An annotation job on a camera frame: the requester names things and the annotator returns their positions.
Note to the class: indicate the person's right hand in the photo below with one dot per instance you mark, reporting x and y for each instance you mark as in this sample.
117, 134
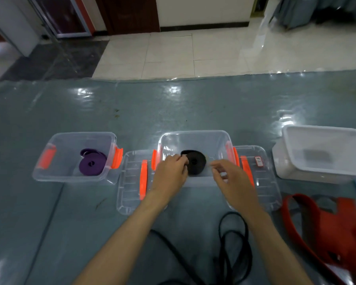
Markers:
237, 189

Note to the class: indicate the person's left hand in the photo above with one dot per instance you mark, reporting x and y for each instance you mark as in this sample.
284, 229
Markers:
169, 181

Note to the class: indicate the wide black resistance band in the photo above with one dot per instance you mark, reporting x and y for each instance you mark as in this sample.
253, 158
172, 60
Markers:
195, 164

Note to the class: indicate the clear plastic storage box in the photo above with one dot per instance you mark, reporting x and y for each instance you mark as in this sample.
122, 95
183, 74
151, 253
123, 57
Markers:
65, 145
195, 139

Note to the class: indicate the narrow black resistance band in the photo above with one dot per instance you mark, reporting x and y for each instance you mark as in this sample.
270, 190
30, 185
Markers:
234, 258

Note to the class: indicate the purple resistance band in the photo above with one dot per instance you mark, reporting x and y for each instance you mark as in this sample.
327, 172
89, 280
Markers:
92, 167

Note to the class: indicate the white plastic box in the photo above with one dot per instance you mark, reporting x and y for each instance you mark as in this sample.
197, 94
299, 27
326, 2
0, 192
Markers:
320, 139

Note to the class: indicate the red resistance band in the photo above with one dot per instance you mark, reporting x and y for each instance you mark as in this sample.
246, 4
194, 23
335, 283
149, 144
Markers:
335, 231

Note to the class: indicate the person's right forearm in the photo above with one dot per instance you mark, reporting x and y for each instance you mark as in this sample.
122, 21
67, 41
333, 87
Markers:
276, 252

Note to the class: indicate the person's left forearm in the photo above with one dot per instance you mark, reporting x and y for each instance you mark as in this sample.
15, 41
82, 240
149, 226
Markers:
121, 246

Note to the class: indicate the clear lid orange handle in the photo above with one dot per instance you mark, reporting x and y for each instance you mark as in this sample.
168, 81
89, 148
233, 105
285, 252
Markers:
264, 186
127, 198

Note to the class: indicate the teal felt table cover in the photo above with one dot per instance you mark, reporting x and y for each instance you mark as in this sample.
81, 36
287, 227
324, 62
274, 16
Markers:
47, 219

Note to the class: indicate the dark brown wooden door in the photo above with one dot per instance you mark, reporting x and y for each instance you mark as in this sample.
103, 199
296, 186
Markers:
127, 14

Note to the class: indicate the white framed glass door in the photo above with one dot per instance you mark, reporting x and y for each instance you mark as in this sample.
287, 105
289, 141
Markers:
63, 14

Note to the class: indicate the narrow white door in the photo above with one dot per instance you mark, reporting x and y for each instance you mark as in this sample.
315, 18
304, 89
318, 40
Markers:
14, 26

